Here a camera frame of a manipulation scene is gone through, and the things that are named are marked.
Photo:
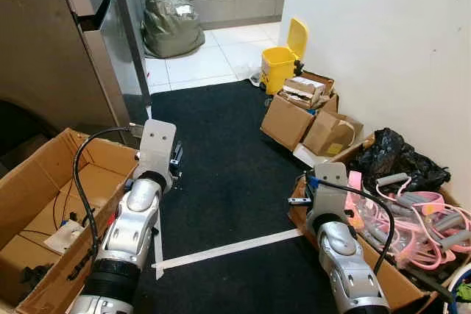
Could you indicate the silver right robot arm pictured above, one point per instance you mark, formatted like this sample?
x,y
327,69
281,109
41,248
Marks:
x,y
342,255

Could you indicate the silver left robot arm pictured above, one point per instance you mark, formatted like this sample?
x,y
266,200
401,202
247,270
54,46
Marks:
x,y
132,226

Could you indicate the green rubbish bag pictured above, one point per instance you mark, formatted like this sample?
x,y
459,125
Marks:
x,y
173,27

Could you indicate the yellow pedal bin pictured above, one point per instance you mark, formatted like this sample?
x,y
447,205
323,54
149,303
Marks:
x,y
278,64

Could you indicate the black floor mat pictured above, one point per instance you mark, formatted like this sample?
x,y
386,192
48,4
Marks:
x,y
228,167

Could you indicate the small brown cardboard box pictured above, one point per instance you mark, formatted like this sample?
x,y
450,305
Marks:
x,y
331,136

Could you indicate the open cardboard box with packets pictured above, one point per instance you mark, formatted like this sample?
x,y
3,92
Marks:
x,y
283,126

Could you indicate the black plastic bag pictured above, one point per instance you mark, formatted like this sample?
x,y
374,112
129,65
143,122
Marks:
x,y
390,156

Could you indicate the short white floor tape strip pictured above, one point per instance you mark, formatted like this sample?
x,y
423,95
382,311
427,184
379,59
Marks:
x,y
157,251

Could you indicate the long white floor tape strip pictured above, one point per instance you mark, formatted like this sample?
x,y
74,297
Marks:
x,y
228,249

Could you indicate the large cardboard box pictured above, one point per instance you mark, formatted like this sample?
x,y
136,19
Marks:
x,y
401,284

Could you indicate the cardboard box with red label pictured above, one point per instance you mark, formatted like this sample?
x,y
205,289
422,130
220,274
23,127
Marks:
x,y
44,159

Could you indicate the white plastic packet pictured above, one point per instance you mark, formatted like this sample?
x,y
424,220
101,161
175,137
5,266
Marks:
x,y
65,234

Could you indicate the grey fridge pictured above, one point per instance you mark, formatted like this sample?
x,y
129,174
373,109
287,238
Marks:
x,y
44,34

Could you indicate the small black plastic part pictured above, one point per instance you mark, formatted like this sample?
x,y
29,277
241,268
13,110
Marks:
x,y
31,276

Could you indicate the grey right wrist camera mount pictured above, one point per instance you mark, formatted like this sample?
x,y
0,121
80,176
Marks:
x,y
331,182

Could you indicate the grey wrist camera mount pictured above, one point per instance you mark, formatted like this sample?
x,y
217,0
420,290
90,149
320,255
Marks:
x,y
157,145
331,182

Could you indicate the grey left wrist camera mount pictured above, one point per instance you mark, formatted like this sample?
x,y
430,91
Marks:
x,y
157,145

